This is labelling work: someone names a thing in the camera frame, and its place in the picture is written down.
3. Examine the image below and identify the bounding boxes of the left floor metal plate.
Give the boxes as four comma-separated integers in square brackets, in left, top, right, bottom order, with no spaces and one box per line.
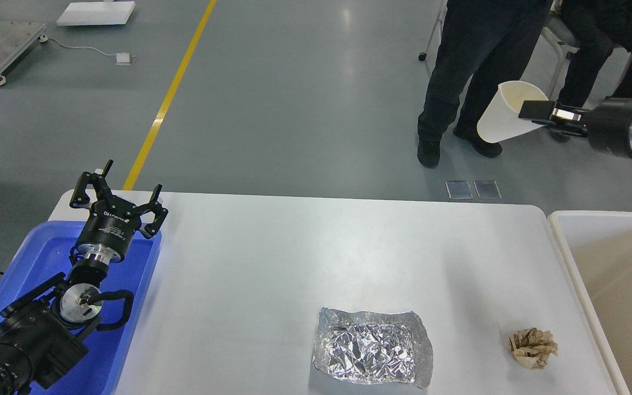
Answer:
[445,180,473,200]

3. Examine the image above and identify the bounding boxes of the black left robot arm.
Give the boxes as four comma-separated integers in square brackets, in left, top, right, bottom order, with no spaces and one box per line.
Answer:
[0,160,168,394]

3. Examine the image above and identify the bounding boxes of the seated person dark clothes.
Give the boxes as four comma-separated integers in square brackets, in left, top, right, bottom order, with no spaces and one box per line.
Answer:
[557,1,632,108]

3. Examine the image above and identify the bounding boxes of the floor metal plate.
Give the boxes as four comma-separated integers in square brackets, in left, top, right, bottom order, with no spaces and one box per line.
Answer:
[473,180,501,200]
[445,180,473,200]

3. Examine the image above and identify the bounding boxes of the crumpled aluminium foil sheet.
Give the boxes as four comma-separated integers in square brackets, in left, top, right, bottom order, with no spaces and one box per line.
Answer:
[312,308,434,388]

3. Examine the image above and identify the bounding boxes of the beige plastic bin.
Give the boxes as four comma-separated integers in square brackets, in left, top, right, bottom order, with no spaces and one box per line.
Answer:
[548,211,632,394]

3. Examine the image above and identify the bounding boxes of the white paper cup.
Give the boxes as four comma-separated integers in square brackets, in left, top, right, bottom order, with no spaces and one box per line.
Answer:
[477,81,548,143]

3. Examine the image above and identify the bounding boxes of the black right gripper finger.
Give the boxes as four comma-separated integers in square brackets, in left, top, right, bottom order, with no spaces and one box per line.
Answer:
[546,125,589,138]
[517,100,592,128]

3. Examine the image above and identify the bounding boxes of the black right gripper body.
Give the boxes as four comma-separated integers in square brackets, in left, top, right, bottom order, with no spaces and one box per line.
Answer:
[586,98,632,159]

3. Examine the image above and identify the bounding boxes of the crumpled brown paper ball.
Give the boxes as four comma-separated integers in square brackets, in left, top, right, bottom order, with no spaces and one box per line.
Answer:
[509,328,558,370]

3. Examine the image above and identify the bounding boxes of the white power adapter with cable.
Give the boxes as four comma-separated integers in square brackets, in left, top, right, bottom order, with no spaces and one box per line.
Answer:
[47,37,134,65]

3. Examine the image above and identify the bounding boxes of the standing person dark clothes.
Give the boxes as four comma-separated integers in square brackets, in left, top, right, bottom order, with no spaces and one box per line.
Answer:
[417,1,551,168]

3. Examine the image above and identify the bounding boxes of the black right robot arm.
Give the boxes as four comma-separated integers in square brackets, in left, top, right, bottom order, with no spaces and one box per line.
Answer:
[518,97,632,159]

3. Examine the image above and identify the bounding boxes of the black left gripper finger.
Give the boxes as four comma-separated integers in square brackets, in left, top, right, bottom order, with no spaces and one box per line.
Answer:
[128,185,168,240]
[69,160,115,210]

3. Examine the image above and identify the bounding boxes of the right floor metal plate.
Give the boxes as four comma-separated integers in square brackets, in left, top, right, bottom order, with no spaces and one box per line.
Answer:
[473,180,501,200]

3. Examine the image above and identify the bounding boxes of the white flat board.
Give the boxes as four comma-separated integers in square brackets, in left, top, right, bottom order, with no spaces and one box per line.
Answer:
[56,1,136,26]

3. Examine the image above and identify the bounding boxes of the blue plastic bin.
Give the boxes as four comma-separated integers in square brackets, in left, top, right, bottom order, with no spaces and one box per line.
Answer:
[0,221,163,395]

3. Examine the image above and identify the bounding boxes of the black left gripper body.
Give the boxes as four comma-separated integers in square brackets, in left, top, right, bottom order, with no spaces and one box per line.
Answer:
[70,199,140,265]

